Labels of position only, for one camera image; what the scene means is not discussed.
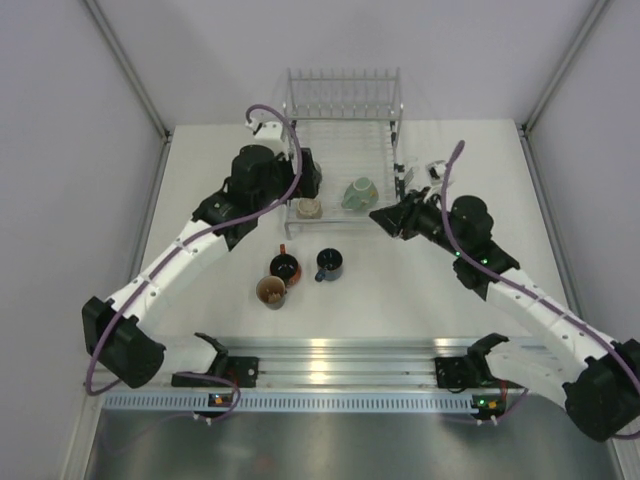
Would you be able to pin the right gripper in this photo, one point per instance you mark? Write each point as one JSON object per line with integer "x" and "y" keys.
{"x": 412, "y": 208}

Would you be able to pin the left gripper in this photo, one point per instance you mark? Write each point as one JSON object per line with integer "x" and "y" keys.
{"x": 306, "y": 186}

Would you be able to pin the beige speckled cup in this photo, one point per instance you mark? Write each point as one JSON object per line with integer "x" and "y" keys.
{"x": 309, "y": 209}

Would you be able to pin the teal green cup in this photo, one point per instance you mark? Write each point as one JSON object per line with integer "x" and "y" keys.
{"x": 360, "y": 195}

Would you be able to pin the dark blue mug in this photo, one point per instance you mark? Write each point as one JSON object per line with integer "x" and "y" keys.
{"x": 329, "y": 263}

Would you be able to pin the black and red mug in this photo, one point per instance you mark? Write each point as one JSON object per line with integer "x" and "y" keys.
{"x": 286, "y": 267}

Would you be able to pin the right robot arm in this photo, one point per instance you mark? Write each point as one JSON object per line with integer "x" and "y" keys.
{"x": 593, "y": 378}

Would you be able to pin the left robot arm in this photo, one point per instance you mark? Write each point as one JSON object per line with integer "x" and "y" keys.
{"x": 121, "y": 332}

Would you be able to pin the brown mug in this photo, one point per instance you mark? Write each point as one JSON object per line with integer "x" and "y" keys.
{"x": 271, "y": 292}

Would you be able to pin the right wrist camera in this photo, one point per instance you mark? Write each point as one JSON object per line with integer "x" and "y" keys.
{"x": 436, "y": 171}

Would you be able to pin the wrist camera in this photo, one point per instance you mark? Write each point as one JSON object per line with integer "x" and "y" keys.
{"x": 436, "y": 171}
{"x": 269, "y": 134}

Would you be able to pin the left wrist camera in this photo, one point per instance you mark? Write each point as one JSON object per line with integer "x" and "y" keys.
{"x": 269, "y": 134}

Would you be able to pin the metal wire dish rack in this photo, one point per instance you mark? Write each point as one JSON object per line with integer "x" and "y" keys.
{"x": 351, "y": 121}

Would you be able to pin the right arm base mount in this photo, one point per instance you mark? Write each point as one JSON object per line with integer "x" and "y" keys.
{"x": 459, "y": 373}

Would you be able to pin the aluminium rail base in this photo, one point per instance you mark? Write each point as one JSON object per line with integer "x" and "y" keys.
{"x": 316, "y": 364}

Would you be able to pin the slotted cable duct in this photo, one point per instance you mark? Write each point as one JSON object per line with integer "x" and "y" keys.
{"x": 253, "y": 401}

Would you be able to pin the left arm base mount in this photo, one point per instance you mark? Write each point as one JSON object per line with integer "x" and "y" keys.
{"x": 242, "y": 371}

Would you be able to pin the left aluminium frame post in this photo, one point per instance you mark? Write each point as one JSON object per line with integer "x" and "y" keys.
{"x": 126, "y": 66}

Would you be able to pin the aluminium frame post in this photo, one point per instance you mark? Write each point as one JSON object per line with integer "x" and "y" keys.
{"x": 126, "y": 66}
{"x": 577, "y": 43}

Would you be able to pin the right aluminium frame post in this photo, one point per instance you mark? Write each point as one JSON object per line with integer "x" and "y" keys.
{"x": 577, "y": 43}

